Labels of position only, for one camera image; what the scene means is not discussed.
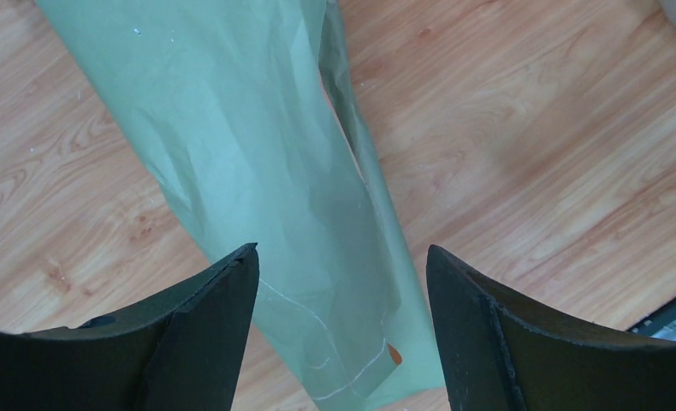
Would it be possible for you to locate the green wrapping paper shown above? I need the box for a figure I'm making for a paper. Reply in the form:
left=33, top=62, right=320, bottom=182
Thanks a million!
left=39, top=1, right=444, bottom=410

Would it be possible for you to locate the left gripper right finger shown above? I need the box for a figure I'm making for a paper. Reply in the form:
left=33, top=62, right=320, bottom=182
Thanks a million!
left=426, top=245, right=676, bottom=410

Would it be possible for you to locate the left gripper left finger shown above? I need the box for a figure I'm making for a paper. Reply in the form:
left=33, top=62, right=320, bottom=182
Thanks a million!
left=0, top=243, right=259, bottom=410

